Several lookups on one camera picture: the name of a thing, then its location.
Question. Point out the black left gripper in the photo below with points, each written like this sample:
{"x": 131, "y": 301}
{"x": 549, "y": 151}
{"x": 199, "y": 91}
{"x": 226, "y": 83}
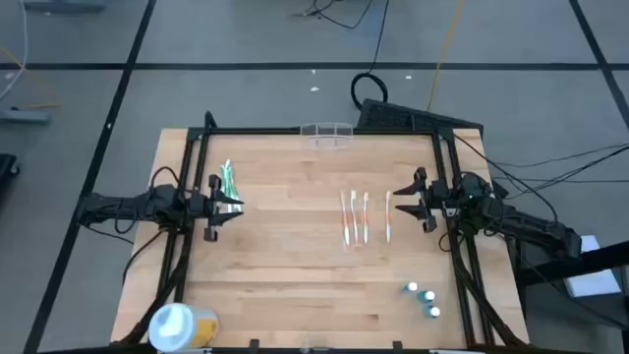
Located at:
{"x": 199, "y": 206}

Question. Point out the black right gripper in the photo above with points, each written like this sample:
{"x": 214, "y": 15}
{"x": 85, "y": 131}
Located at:
{"x": 437, "y": 199}

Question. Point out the orange white toothbrush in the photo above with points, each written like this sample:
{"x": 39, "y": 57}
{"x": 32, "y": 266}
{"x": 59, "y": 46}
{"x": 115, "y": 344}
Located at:
{"x": 388, "y": 221}
{"x": 365, "y": 221}
{"x": 355, "y": 221}
{"x": 345, "y": 221}

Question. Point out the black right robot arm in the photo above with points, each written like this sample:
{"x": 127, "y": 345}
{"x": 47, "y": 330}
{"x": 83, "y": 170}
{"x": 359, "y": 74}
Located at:
{"x": 531, "y": 228}

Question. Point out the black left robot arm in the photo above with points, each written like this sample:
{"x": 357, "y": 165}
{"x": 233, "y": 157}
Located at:
{"x": 123, "y": 206}

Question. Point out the black mesh computer case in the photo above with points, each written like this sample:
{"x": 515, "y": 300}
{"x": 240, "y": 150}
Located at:
{"x": 408, "y": 118}

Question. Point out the clear acrylic organizer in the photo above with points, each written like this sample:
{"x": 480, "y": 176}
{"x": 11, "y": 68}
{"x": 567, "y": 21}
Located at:
{"x": 326, "y": 135}

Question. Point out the black side stand beam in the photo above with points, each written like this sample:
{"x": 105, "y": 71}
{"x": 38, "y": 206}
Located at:
{"x": 589, "y": 258}

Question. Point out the white paper booklet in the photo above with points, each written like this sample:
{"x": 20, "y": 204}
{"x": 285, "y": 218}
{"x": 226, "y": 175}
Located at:
{"x": 594, "y": 285}

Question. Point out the grey floor stand base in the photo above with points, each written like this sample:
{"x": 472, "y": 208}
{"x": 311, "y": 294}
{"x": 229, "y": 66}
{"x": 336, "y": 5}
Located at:
{"x": 24, "y": 116}
{"x": 64, "y": 5}

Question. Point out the black caster base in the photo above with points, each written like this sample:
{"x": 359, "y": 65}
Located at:
{"x": 7, "y": 169}

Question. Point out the black aluminium table frame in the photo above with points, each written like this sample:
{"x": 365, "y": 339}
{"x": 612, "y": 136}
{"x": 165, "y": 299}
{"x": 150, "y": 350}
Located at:
{"x": 270, "y": 131}

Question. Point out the small black camera bracket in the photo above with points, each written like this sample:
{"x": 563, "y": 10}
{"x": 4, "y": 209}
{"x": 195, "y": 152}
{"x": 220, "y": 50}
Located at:
{"x": 254, "y": 345}
{"x": 397, "y": 346}

